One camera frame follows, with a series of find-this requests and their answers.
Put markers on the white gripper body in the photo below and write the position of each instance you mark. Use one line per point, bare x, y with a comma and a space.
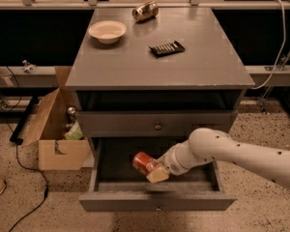
171, 162

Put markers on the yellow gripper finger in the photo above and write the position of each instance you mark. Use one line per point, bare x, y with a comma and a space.
160, 174

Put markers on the red coke can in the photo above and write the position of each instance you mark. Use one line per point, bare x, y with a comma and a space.
144, 163

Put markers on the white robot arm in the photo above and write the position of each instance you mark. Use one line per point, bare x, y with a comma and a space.
206, 145

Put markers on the closed grey top drawer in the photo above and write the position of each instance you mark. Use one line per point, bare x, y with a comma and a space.
152, 123

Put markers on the open grey middle drawer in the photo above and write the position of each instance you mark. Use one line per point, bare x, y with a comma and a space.
116, 186

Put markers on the grey wooden drawer cabinet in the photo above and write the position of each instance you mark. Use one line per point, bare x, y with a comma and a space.
127, 76

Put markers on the gold and silver can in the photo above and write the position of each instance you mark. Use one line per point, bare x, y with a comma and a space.
145, 11

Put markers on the green and white packet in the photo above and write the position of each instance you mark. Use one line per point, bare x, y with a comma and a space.
75, 132

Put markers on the cardboard box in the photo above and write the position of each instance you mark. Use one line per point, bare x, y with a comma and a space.
49, 126

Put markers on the metal bottle in box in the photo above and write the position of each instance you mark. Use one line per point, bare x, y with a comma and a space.
71, 114

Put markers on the white ceramic bowl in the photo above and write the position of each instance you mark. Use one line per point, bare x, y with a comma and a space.
107, 31

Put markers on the black metal stand leg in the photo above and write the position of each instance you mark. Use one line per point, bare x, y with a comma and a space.
15, 135

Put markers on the small clear plastic object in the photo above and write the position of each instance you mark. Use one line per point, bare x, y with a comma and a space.
28, 67

